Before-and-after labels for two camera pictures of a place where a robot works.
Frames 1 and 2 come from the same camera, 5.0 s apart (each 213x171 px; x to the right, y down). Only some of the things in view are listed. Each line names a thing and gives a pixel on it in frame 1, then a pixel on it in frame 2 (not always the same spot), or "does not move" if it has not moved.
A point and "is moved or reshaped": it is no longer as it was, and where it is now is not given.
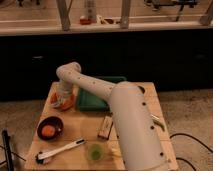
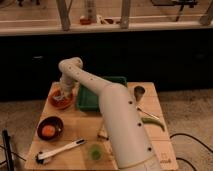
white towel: [56, 104] is moved or reshaped
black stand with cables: [8, 151] does not move
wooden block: [106, 126] does not move
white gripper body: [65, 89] does not move
